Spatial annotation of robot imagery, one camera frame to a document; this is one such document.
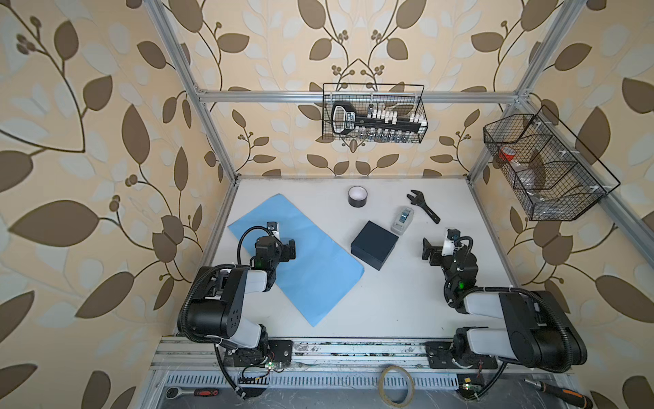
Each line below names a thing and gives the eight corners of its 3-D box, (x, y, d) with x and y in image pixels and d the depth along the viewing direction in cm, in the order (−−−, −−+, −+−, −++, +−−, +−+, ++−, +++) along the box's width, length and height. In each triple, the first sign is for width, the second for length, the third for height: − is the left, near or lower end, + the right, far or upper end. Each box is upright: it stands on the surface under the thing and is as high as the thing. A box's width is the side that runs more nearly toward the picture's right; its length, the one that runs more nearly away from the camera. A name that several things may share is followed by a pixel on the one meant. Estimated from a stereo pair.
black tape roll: (348, 207, 113) (348, 200, 109) (347, 192, 119) (347, 185, 115) (368, 207, 113) (369, 200, 109) (366, 192, 119) (367, 185, 115)
